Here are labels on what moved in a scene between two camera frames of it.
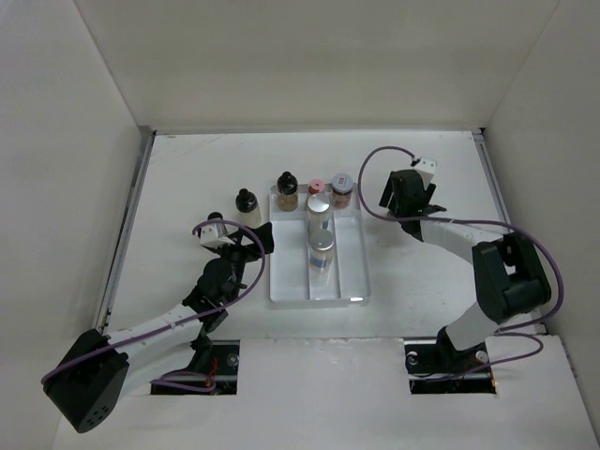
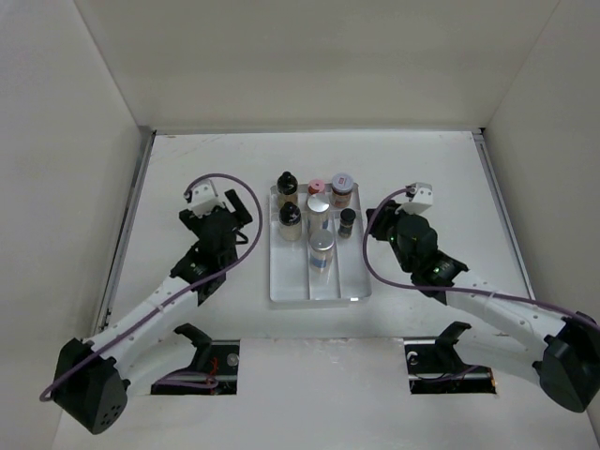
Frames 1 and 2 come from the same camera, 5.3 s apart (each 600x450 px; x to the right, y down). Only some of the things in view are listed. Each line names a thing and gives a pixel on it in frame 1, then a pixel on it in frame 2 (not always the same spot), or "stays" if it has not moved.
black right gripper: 387,195 → 387,214
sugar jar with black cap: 248,209 → 290,217
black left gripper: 250,251 → 242,217
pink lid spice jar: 316,186 stays
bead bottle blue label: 322,249 stays
